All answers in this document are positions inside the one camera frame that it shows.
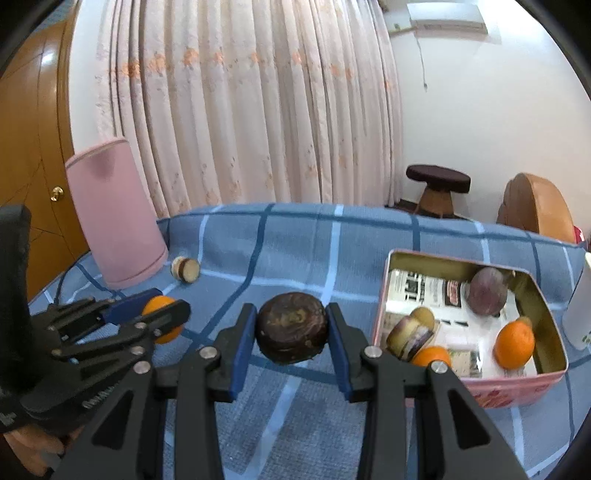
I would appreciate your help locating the pink floral blanket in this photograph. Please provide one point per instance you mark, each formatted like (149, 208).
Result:
(577, 233)

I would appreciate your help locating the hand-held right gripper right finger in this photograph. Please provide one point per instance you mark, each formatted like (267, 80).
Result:
(339, 350)

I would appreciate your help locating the dark brown round cake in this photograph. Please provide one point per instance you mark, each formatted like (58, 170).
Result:
(291, 327)

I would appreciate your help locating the white printed cup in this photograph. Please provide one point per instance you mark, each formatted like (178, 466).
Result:
(579, 314)

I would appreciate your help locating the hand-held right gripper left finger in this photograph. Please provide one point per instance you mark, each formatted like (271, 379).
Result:
(242, 350)

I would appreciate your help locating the orange mandarin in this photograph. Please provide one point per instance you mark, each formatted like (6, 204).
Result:
(515, 345)
(431, 357)
(159, 304)

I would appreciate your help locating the pale floral curtain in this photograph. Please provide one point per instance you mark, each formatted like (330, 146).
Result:
(254, 115)

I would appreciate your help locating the blue plaid bed sheet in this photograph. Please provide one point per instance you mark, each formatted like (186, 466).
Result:
(300, 244)

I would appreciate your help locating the wooden door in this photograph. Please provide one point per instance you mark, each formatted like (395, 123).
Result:
(37, 138)

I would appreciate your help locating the brown leather armchair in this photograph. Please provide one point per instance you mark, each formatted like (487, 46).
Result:
(535, 203)

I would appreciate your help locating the printed paper leaflet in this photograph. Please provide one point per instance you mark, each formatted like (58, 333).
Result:
(466, 341)

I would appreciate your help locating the pink cylindrical container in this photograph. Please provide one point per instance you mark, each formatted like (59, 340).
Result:
(115, 212)

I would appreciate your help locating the dark round stool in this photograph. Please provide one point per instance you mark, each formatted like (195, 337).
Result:
(438, 177)

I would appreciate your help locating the brass door knob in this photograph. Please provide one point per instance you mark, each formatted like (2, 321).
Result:
(57, 194)

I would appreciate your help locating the person's left hand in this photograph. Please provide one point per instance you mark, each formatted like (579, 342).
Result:
(32, 445)

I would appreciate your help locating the pink metal tin box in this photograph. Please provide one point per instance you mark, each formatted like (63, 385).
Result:
(508, 392)

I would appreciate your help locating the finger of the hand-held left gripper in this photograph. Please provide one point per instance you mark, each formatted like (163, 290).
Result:
(129, 307)
(157, 321)

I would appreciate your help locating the white air conditioner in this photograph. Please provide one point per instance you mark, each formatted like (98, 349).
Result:
(448, 16)

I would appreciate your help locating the purple round fruit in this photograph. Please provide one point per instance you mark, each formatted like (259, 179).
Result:
(489, 290)

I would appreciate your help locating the green wall pipe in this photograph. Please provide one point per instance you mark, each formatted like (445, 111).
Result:
(401, 29)

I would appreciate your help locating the small round wooden toy piece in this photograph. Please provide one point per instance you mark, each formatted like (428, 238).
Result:
(184, 269)

